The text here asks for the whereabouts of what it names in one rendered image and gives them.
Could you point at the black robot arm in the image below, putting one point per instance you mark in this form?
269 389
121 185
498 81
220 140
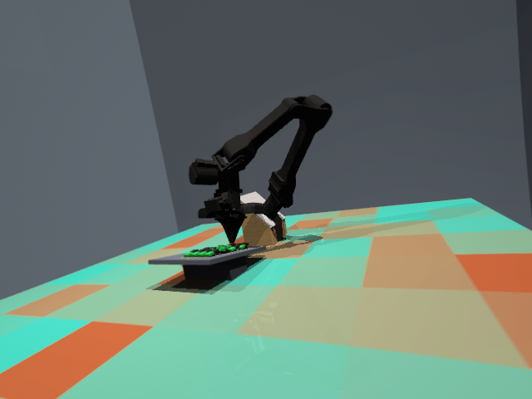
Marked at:
313 114

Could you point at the grey switch panel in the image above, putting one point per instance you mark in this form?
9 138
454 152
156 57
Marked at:
222 262

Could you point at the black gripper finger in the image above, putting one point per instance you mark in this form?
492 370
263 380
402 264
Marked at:
235 223
225 224

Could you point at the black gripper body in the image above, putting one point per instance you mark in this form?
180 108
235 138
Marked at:
238 210

